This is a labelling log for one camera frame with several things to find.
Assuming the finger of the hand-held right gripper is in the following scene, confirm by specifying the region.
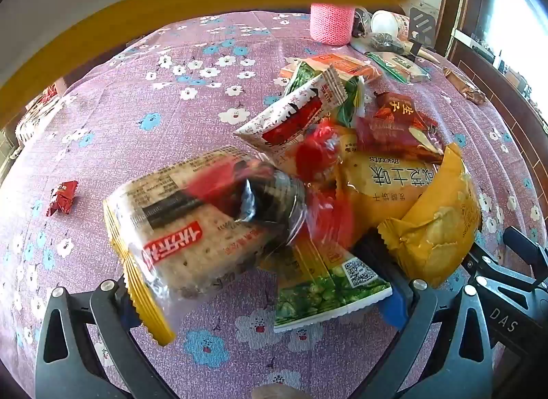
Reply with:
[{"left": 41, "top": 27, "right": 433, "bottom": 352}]
[{"left": 466, "top": 225, "right": 548, "bottom": 297}]

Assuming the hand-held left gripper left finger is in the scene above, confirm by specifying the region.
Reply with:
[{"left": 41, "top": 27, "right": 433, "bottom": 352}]
[{"left": 36, "top": 278, "right": 173, "bottom": 399}]

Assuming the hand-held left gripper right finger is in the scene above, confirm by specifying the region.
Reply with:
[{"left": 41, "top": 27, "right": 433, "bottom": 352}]
[{"left": 363, "top": 231, "right": 509, "bottom": 399}]

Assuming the green pea snack packet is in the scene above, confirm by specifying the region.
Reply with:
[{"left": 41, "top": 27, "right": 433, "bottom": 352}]
[
  {"left": 273, "top": 245, "right": 393, "bottom": 334},
  {"left": 290, "top": 60, "right": 365, "bottom": 128}
]

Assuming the yellow chip packet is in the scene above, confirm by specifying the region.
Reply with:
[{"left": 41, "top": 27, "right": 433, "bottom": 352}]
[{"left": 377, "top": 142, "right": 484, "bottom": 289}]

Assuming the cracker packet with yellow edge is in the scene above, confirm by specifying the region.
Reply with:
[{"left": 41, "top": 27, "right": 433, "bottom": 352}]
[{"left": 103, "top": 146, "right": 310, "bottom": 346}]

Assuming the yellow biscuit packet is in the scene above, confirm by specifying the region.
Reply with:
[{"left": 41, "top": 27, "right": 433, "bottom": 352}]
[{"left": 336, "top": 144, "right": 431, "bottom": 234}]

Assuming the small red candy packet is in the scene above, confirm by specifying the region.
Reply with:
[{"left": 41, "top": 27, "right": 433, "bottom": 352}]
[{"left": 45, "top": 180, "right": 80, "bottom": 217}]

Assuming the clear red candy bag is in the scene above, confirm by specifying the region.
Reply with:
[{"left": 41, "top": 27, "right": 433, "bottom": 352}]
[{"left": 295, "top": 120, "right": 357, "bottom": 254}]

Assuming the white red-print snack packet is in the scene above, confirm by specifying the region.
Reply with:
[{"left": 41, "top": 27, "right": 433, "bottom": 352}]
[{"left": 233, "top": 66, "right": 348, "bottom": 162}]

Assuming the white box with yellow edges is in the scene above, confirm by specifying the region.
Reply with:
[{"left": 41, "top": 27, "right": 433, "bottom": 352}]
[{"left": 0, "top": 0, "right": 448, "bottom": 130}]

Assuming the dark red snack packet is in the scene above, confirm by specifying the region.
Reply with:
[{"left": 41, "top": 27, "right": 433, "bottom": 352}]
[{"left": 354, "top": 92, "right": 445, "bottom": 165}]

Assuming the brown snack packet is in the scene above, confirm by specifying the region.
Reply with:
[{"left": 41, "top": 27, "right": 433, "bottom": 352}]
[{"left": 444, "top": 68, "right": 487, "bottom": 105}]

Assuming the purple floral tablecloth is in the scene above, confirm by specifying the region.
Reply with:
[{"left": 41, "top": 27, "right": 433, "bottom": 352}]
[{"left": 0, "top": 9, "right": 548, "bottom": 399}]

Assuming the dark wooden sideboard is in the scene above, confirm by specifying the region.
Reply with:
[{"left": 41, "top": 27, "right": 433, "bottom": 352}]
[{"left": 445, "top": 26, "right": 548, "bottom": 136}]

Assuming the patterned blanket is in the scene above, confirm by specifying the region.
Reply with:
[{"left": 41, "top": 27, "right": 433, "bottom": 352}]
[{"left": 15, "top": 84, "right": 66, "bottom": 143}]

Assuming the flat green white packet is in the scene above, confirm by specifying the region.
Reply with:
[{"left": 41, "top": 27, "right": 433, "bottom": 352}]
[{"left": 367, "top": 51, "right": 431, "bottom": 84}]

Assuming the grey phone stand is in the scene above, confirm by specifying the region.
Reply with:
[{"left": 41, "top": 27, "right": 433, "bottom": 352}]
[{"left": 406, "top": 7, "right": 438, "bottom": 62}]

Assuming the orange snack packet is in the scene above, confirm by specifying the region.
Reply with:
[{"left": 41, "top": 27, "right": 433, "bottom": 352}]
[{"left": 307, "top": 53, "right": 379, "bottom": 83}]

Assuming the small green white packet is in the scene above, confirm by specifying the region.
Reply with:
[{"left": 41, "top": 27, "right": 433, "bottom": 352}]
[{"left": 275, "top": 60, "right": 308, "bottom": 90}]

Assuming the white jar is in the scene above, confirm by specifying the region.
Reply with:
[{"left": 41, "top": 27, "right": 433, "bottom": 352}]
[{"left": 370, "top": 10, "right": 412, "bottom": 38}]

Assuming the pink knit-sleeved bottle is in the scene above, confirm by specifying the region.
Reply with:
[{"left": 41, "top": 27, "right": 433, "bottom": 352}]
[{"left": 310, "top": 2, "right": 356, "bottom": 46}]

